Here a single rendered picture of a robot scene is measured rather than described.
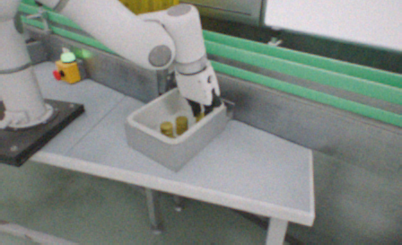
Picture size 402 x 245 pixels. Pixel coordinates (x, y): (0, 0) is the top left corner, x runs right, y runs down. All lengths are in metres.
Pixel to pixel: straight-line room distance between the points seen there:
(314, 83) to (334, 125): 0.11
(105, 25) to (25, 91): 0.43
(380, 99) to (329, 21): 0.26
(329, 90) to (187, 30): 0.36
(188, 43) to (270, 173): 0.36
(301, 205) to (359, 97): 0.27
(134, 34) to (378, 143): 0.57
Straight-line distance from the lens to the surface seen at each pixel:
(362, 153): 0.79
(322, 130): 0.78
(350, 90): 0.73
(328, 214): 1.26
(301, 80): 0.76
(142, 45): 0.53
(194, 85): 0.68
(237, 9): 0.98
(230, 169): 0.72
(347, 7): 0.86
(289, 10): 0.90
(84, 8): 0.54
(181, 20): 0.59
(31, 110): 0.92
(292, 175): 0.74
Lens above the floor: 1.25
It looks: 34 degrees down
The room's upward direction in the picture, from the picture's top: straight up
